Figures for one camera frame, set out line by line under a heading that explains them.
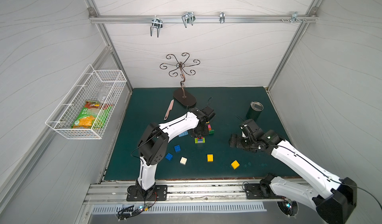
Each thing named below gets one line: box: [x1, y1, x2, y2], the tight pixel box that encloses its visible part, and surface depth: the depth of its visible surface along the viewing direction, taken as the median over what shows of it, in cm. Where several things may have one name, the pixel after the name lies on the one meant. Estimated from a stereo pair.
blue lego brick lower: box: [165, 152, 174, 161], surface depth 86 cm
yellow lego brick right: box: [230, 159, 240, 170], surface depth 83 cm
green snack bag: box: [71, 100, 113, 129], surface depth 64 cm
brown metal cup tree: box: [159, 52, 201, 107], surface depth 97 cm
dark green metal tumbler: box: [245, 101, 265, 122], surface depth 98 cm
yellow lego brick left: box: [206, 154, 214, 162], surface depth 86 cm
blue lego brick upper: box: [174, 144, 181, 153], surface depth 90 cm
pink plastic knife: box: [163, 99, 175, 121], surface depth 110 cm
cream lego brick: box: [179, 156, 188, 166], surface depth 85 cm
